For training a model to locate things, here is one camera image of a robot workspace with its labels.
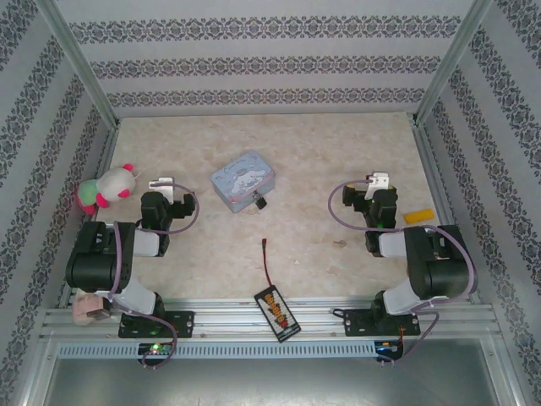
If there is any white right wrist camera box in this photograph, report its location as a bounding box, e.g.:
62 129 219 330
365 171 390 200

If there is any grey slotted cable duct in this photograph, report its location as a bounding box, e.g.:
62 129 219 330
57 341 377 359

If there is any pink toy house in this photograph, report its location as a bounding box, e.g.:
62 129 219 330
70 291 114 327

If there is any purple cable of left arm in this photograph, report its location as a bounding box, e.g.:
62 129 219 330
108 181 200 371

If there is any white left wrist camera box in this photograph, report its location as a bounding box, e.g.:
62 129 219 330
148 177 175 202

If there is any aluminium frame post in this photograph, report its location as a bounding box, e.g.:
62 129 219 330
33 0 122 128
413 0 494 126

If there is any white green pink plush toy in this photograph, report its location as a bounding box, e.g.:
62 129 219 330
74 163 143 216

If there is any aluminium side rail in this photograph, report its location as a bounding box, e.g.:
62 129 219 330
412 122 483 305
57 124 120 310

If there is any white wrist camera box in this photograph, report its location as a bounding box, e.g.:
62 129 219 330
365 171 390 200
148 177 175 202

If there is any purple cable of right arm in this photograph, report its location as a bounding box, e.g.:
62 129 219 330
329 178 478 369

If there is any black board with orange print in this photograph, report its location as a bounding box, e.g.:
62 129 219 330
253 285 303 344

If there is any red black wire with plug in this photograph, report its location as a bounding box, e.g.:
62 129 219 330
260 238 276 287

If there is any circuit board with green light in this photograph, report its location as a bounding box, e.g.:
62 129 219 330
138 342 172 356

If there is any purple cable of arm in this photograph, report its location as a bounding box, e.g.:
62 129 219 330
329 178 478 369
108 181 200 371

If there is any circuit board with blue light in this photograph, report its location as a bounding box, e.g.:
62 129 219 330
374 341 405 360

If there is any blue cartoon tin box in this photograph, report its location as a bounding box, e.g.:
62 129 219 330
210 151 285 215

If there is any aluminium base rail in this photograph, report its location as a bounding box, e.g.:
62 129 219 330
40 298 502 339

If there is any yellow block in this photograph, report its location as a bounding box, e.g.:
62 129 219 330
403 208 436 224

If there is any grey metal panel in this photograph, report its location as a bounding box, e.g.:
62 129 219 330
41 357 502 406

